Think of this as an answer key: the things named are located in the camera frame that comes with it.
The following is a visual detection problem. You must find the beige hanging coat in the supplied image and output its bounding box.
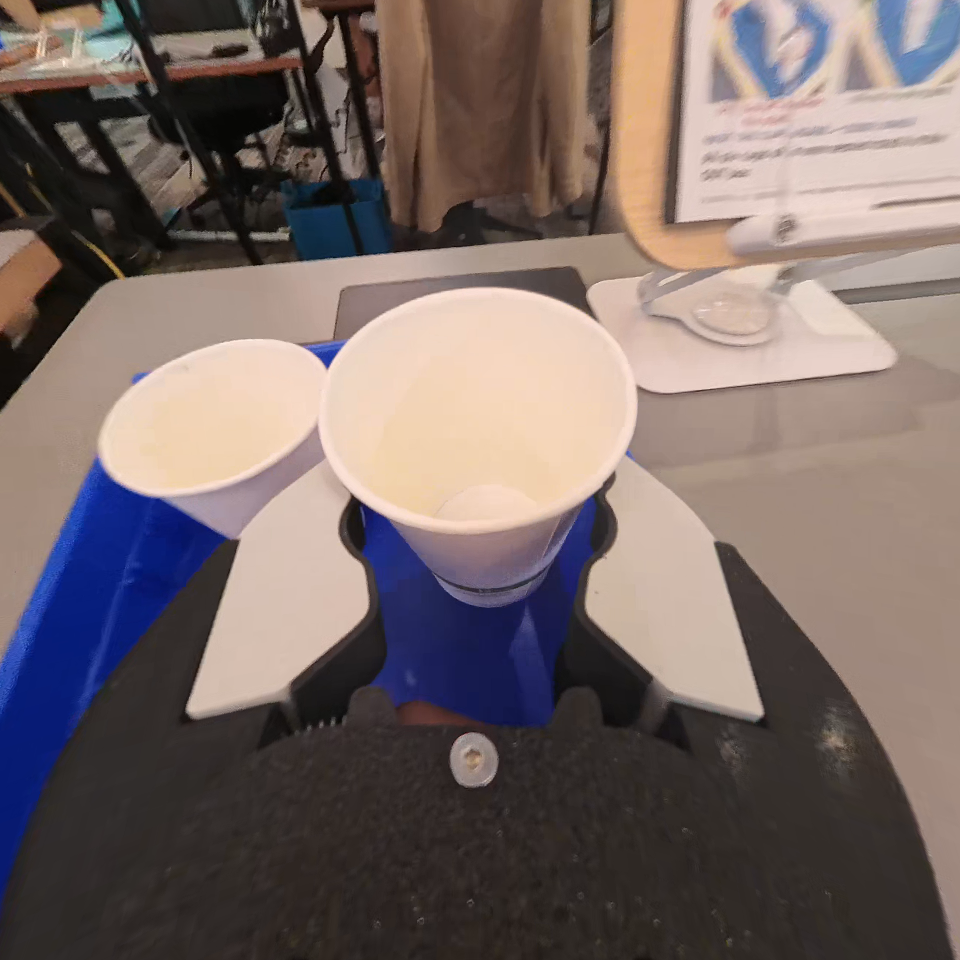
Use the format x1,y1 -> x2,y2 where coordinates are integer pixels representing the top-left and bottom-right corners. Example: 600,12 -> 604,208
375,0 -> 601,234

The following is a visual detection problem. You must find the blue fabric bag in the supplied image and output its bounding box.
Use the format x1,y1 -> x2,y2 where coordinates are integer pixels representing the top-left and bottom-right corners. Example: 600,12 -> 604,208
281,178 -> 393,260

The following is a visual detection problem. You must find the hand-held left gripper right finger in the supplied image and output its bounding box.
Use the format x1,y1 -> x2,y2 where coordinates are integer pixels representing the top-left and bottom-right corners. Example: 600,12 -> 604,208
555,457 -> 766,734

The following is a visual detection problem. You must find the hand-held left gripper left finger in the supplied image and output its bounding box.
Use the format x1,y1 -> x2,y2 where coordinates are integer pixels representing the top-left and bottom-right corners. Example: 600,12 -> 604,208
185,457 -> 387,734

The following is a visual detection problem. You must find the white paper cup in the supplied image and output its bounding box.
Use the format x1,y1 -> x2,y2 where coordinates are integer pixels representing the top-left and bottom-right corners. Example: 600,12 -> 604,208
318,287 -> 639,609
97,339 -> 330,540

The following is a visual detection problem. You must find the instruction sheet on tablet stand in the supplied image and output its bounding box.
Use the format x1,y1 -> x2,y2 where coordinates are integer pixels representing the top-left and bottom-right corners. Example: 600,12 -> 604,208
587,0 -> 960,395

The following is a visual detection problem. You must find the printed instruction sheet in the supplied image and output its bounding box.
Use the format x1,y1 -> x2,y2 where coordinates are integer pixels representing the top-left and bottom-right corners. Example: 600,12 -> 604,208
675,0 -> 960,225

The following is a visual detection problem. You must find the grey side table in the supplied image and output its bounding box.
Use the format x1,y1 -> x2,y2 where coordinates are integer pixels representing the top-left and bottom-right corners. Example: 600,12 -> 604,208
0,217 -> 63,339

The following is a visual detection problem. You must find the dark wooden desk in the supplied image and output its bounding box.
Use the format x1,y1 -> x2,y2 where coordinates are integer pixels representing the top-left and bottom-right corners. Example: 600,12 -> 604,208
0,52 -> 303,264

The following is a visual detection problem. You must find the blue plastic bin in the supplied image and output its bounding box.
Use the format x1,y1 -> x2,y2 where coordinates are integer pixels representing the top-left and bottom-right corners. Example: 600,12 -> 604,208
0,339 -> 637,894

